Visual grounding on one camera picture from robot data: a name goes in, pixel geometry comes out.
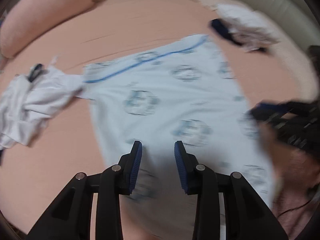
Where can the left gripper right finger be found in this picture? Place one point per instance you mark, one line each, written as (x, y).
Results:
(246, 214)

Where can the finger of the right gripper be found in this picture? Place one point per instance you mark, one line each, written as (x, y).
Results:
(271, 112)

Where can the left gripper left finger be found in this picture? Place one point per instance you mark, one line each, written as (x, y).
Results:
(69, 214)

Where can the light blue cartoon pajama pants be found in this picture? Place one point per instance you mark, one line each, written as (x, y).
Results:
(184, 91)

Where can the folded white clothes stack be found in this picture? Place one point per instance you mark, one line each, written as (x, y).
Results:
(236, 14)

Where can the white crumpled clothes pile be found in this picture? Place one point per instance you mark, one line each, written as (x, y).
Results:
(30, 100)

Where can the person right hand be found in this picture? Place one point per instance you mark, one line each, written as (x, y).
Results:
(293, 168)

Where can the pink round bed sheet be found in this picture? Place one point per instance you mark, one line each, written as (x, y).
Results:
(33, 175)

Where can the folded navy garment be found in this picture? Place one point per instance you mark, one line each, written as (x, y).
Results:
(222, 31)

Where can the rolled pink quilt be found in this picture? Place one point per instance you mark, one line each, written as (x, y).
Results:
(29, 19)

